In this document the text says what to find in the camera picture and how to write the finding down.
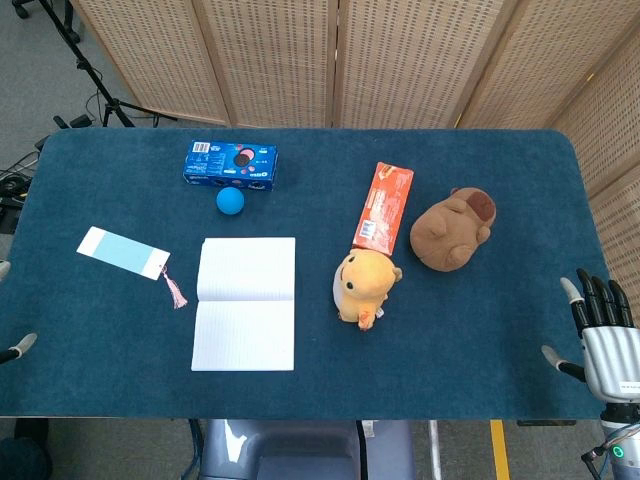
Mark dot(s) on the wicker folding screen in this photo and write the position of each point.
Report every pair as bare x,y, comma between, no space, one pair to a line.
380,60

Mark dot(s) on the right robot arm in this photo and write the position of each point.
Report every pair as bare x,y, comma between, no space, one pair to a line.
619,440

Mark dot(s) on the yellow plush chick toy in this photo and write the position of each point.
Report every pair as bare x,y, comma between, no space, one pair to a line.
365,286

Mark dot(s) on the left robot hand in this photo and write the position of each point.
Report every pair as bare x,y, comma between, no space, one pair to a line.
20,344

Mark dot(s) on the blue Oreo cookie box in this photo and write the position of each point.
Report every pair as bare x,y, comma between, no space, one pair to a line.
231,165

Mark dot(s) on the light blue tasselled bookmark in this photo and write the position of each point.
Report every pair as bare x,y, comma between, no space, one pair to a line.
131,256

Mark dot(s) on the dark blue table mat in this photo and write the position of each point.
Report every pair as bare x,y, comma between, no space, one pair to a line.
300,320

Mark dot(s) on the black tripod stand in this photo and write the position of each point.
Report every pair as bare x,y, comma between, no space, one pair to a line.
85,70

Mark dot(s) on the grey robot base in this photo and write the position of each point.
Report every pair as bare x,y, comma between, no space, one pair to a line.
305,450

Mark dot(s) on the brown plush capybara toy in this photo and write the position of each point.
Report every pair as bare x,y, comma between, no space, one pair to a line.
452,230

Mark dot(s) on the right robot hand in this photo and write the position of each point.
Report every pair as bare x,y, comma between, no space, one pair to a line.
605,345

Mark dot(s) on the orange snack box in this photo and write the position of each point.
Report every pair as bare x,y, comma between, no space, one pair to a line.
384,206

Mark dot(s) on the open white lined notebook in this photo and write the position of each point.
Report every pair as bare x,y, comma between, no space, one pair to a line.
245,303

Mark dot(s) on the blue ball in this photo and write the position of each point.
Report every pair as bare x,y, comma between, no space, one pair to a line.
230,201

